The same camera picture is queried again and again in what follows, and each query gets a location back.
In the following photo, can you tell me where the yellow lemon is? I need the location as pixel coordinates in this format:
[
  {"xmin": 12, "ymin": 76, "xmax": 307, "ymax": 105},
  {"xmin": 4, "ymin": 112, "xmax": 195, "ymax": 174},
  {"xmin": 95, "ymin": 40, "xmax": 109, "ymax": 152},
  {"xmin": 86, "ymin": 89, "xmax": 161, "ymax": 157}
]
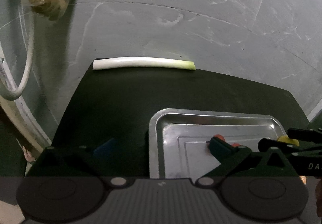
[{"xmin": 277, "ymin": 135, "xmax": 300, "ymax": 147}]

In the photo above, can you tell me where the black square side table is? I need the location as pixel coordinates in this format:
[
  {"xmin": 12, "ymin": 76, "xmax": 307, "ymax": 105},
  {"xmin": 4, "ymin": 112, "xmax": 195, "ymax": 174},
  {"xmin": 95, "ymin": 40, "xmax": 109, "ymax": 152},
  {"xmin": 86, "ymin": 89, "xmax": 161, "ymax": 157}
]
[{"xmin": 26, "ymin": 57, "xmax": 310, "ymax": 179}]

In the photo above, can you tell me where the silver metal tray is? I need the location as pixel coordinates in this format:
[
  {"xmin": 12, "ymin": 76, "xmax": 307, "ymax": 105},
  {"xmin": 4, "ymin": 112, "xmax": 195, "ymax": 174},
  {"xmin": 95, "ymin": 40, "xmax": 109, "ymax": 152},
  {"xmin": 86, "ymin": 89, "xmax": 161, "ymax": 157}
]
[{"xmin": 149, "ymin": 109, "xmax": 286, "ymax": 181}]

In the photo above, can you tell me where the white green leek stalk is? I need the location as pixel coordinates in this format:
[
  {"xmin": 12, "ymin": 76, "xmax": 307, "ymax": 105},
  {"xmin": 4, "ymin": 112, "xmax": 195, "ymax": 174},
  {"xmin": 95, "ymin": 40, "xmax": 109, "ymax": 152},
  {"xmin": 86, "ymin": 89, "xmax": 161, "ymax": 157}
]
[{"xmin": 93, "ymin": 57, "xmax": 196, "ymax": 70}]

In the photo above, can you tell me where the white cable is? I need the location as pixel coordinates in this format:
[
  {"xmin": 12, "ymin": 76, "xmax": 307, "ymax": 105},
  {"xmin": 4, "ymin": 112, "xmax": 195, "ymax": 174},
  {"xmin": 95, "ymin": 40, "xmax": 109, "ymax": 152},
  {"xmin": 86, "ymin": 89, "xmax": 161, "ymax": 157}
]
[{"xmin": 0, "ymin": 10, "xmax": 35, "ymax": 102}]

